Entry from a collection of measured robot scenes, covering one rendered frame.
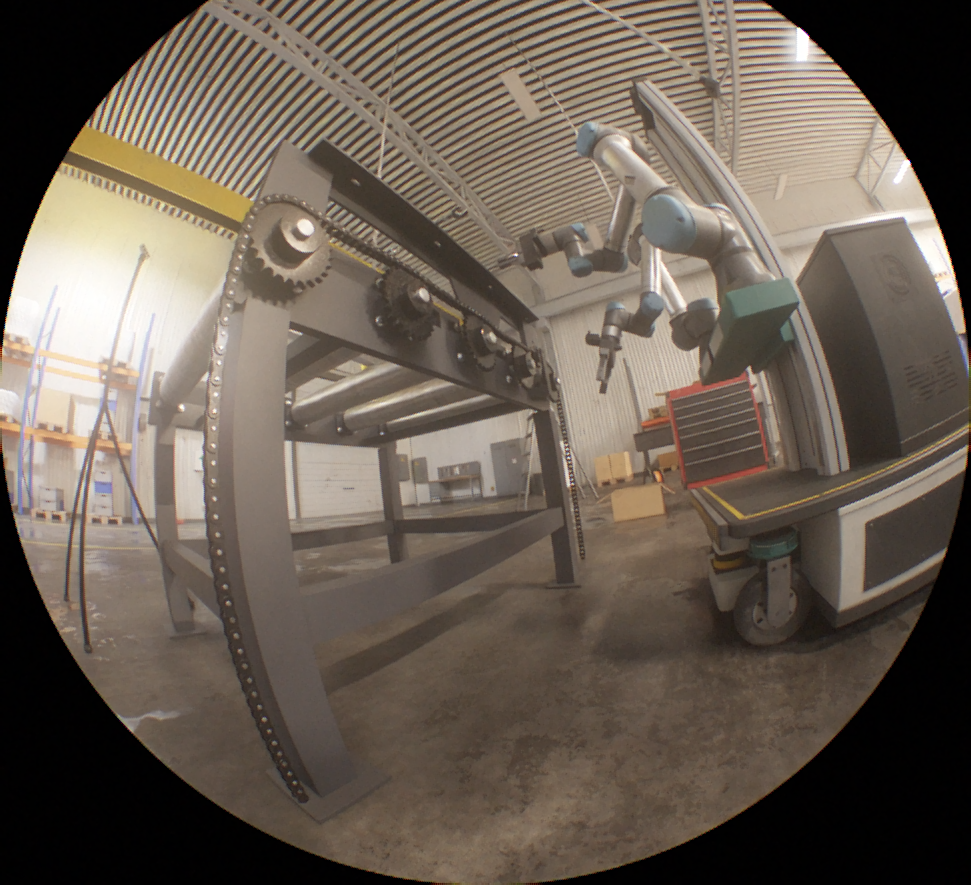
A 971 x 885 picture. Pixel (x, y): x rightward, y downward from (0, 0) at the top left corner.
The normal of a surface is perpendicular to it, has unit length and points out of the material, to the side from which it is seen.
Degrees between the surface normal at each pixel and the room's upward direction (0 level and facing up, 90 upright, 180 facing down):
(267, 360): 90
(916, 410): 90
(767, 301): 90
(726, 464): 90
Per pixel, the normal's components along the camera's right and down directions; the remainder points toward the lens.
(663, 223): -0.95, 0.20
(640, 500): -0.50, -0.15
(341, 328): 0.86, -0.24
